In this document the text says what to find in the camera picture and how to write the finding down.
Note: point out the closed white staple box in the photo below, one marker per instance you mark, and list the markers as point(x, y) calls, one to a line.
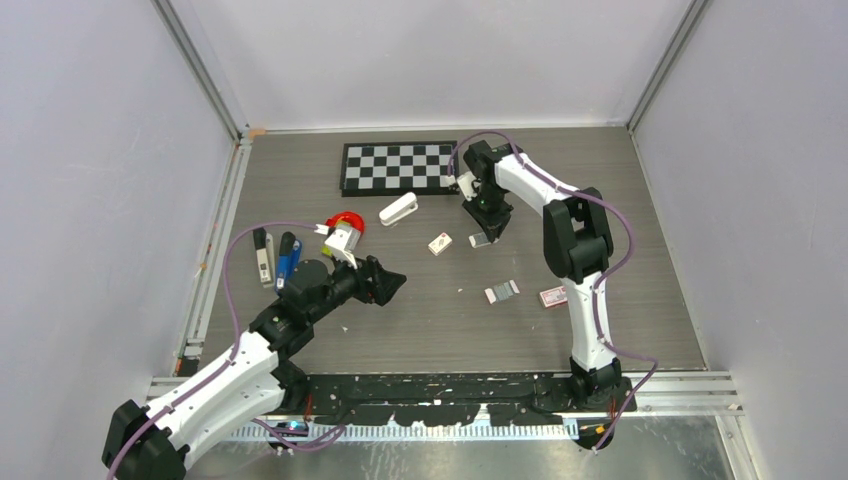
point(438, 245)

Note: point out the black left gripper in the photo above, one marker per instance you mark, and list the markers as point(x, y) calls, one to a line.
point(382, 282)

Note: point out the blue stapler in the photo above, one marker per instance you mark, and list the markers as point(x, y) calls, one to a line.
point(289, 251)

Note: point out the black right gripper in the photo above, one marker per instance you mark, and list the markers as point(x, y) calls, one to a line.
point(493, 224)

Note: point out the staple box tray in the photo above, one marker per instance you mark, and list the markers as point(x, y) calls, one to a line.
point(478, 240)

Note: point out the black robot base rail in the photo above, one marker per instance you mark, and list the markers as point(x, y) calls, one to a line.
point(509, 399)

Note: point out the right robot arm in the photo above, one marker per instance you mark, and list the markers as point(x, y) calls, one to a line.
point(577, 247)

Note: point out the black and white stapler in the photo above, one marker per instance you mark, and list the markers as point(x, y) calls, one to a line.
point(265, 256)

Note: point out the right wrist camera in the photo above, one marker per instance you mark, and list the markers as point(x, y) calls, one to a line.
point(466, 184)

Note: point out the red arch toy block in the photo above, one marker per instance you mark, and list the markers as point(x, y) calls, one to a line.
point(350, 218)

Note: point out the checkerboard calibration board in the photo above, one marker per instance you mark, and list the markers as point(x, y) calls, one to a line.
point(373, 169)

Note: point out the red white staple box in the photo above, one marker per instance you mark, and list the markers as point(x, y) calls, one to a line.
point(553, 297)

